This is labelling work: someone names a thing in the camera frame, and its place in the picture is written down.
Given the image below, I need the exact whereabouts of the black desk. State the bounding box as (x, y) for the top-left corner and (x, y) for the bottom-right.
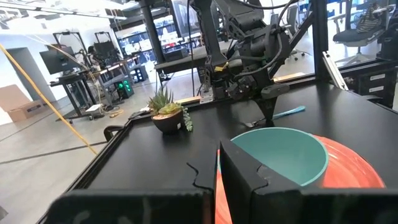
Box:
(49, 70), (105, 121)

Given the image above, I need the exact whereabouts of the black aluminium table frame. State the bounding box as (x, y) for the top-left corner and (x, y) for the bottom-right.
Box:
(37, 0), (398, 224)

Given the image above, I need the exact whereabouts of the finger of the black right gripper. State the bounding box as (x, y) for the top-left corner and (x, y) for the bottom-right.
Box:
(266, 96), (279, 123)
(254, 98), (269, 123)

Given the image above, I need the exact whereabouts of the silver aluminium bar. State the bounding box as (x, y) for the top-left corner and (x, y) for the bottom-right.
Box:
(322, 51), (349, 91)

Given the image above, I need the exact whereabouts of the black frame bracket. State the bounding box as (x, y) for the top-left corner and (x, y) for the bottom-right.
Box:
(103, 125), (124, 142)

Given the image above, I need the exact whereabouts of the red round plate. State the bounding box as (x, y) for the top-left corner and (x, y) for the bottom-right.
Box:
(214, 134), (386, 224)

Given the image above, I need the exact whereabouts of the brown cardboard box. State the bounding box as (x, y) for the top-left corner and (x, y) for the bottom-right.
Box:
(0, 84), (46, 123)

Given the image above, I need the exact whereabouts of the yellow cable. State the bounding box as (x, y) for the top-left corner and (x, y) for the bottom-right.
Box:
(0, 43), (99, 156)

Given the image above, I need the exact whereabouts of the teal ribbed bowl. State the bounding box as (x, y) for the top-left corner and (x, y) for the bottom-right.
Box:
(229, 126), (330, 187)

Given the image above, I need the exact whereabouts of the black drawer cabinet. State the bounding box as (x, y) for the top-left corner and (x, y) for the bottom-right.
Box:
(340, 60), (398, 108)

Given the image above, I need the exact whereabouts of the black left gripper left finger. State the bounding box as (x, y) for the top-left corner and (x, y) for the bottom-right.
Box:
(43, 141), (218, 224)

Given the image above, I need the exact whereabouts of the black monitor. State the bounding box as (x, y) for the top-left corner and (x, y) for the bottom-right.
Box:
(39, 45), (79, 75)

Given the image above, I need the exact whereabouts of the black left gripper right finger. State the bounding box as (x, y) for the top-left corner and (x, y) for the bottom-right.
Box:
(219, 138), (398, 224)

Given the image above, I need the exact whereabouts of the black office chair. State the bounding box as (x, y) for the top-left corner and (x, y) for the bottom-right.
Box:
(332, 2), (393, 65)

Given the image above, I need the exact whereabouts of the computer with green lights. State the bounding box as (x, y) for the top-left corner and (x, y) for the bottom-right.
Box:
(113, 78), (135, 101)

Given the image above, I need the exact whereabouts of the succulent plant in brown pot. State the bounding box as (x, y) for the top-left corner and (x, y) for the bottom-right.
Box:
(147, 88), (194, 136)

